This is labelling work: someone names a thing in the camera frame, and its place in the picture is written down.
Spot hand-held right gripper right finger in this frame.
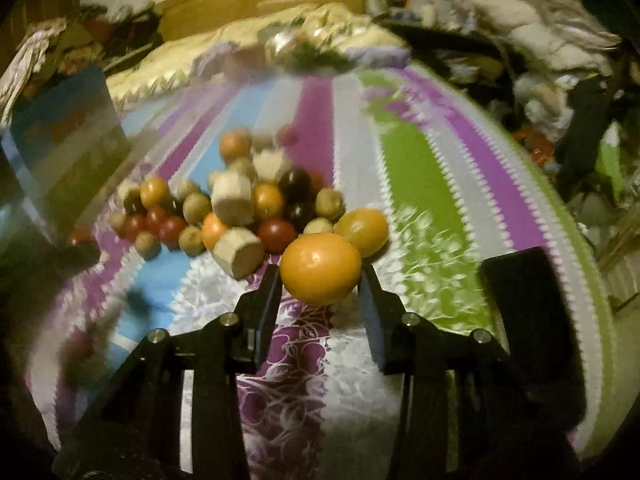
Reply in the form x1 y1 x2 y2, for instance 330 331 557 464
359 262 583 480

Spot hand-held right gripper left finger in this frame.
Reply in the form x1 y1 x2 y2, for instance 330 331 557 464
52 263 283 480

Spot large orange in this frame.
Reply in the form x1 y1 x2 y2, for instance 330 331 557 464
279 233 363 306

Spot beige sugarcane chunk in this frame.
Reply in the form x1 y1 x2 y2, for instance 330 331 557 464
251 149 293 183
212 227 266 278
210 172 256 226

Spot group of brown longans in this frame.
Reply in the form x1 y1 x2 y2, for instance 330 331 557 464
110 157 347 261

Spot purple striped printed blanket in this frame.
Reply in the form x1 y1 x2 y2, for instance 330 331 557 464
25 60 616 461

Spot green leafy vegetables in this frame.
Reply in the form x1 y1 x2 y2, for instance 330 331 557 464
285 42 351 73

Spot green and white carton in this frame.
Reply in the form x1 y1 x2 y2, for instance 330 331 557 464
0 62 133 241

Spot green cloth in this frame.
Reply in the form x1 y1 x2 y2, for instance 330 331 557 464
595 125 628 201

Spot pile of clothes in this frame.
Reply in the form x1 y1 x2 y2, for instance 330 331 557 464
415 0 640 241

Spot patterned cloth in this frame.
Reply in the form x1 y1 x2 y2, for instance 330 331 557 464
0 17 68 126

